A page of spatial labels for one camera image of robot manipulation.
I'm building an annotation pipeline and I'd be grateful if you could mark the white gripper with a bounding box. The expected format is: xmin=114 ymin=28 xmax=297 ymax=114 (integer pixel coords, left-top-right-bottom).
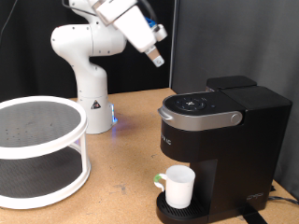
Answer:
xmin=112 ymin=5 xmax=165 ymax=68

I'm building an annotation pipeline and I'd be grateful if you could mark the black Keurig coffee machine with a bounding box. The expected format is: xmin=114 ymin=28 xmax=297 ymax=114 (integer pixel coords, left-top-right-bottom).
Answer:
xmin=155 ymin=85 xmax=293 ymax=224

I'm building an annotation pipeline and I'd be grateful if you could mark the white mug green-taped handle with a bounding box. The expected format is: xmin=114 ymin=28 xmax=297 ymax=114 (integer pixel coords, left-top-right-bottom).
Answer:
xmin=152 ymin=164 xmax=196 ymax=210

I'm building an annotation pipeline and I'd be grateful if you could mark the clear water reservoir black lid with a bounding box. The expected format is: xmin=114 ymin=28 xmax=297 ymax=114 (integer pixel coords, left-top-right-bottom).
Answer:
xmin=205 ymin=75 xmax=258 ymax=92

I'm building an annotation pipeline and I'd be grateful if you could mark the grey partition panel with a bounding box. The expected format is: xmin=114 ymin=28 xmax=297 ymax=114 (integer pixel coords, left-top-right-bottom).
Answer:
xmin=170 ymin=0 xmax=299 ymax=200

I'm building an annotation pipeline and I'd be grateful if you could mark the black backdrop curtain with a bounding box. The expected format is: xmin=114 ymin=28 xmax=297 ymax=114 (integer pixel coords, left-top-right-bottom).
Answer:
xmin=0 ymin=0 xmax=176 ymax=104

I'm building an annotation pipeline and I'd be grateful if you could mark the white two-tier turntable shelf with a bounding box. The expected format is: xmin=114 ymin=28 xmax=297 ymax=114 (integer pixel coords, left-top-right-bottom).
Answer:
xmin=0 ymin=95 xmax=92 ymax=210

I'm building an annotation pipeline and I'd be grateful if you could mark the black tape strip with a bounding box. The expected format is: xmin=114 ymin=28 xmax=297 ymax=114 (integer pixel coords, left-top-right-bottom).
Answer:
xmin=237 ymin=203 xmax=269 ymax=224

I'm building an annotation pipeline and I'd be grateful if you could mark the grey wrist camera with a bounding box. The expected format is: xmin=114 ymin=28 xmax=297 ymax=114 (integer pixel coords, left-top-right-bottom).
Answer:
xmin=152 ymin=23 xmax=168 ymax=43

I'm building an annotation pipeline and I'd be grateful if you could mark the blue camera mount bracket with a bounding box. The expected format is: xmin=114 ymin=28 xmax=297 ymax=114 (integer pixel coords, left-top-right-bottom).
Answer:
xmin=144 ymin=16 xmax=157 ymax=30

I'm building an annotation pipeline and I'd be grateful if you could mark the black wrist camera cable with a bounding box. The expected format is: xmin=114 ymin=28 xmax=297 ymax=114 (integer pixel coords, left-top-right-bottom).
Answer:
xmin=61 ymin=0 xmax=158 ymax=24

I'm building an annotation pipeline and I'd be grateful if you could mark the coffee machine power cable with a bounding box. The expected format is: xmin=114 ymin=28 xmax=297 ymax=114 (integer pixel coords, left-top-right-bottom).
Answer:
xmin=267 ymin=195 xmax=299 ymax=206

